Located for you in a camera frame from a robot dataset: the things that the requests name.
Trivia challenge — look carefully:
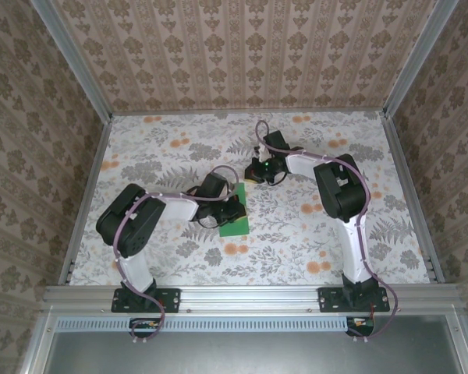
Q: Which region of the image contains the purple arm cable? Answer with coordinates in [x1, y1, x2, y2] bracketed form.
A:
[255, 119, 401, 344]
[112, 165, 242, 346]

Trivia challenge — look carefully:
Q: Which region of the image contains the aluminium side rail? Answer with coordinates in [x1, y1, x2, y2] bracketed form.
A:
[378, 111, 446, 284]
[58, 115, 114, 285]

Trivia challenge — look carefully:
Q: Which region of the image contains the grey slotted cable duct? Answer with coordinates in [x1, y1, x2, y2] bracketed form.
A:
[56, 316, 351, 333]

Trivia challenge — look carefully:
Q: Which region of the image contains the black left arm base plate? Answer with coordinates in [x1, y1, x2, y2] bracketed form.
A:
[112, 287, 181, 313]

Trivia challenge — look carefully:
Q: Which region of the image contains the wide aluminium frame rail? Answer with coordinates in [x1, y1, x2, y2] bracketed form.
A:
[42, 283, 468, 313]

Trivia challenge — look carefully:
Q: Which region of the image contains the small controller circuit board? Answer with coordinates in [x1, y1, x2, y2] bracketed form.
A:
[129, 317, 161, 338]
[346, 316, 376, 338]

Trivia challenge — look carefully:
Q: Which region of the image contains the green square paper sheet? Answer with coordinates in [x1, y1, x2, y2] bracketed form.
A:
[219, 182, 251, 238]

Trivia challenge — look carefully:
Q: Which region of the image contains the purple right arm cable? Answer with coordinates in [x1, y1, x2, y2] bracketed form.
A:
[255, 119, 401, 344]

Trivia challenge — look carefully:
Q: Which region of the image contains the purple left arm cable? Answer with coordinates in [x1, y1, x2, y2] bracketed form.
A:
[112, 165, 242, 346]

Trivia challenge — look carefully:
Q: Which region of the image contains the grey metal sheet panel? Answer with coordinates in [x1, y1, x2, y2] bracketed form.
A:
[42, 314, 466, 374]

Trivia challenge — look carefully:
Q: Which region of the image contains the aluminium frame post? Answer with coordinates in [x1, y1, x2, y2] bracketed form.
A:
[381, 0, 460, 118]
[33, 0, 115, 120]

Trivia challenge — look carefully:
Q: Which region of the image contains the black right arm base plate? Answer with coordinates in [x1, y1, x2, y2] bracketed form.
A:
[318, 287, 391, 313]

